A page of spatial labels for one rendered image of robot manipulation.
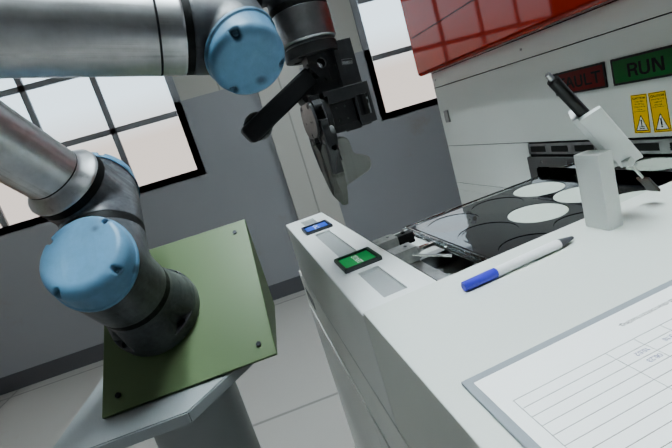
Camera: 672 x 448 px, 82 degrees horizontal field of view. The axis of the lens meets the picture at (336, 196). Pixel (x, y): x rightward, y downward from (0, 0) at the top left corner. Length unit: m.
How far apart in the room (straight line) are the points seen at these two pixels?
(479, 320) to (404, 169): 2.74
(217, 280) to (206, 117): 2.24
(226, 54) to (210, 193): 2.59
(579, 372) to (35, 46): 0.44
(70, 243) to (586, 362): 0.58
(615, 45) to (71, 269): 0.94
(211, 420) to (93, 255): 0.36
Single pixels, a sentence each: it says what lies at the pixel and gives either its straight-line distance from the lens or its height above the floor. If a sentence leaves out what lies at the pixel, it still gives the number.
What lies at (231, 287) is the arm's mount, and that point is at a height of 0.92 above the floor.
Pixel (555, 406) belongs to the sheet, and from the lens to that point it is 0.28.
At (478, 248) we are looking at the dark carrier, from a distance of 0.67.
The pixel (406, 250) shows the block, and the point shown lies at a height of 0.91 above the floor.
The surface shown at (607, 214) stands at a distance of 0.50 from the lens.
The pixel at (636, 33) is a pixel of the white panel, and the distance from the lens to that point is 0.87.
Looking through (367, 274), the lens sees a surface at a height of 0.96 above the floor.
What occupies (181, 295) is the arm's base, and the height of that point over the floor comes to 0.95.
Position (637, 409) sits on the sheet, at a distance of 0.28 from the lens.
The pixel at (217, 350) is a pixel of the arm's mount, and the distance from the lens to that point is 0.72.
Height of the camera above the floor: 1.16
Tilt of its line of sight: 10 degrees down
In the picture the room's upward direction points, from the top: 17 degrees counter-clockwise
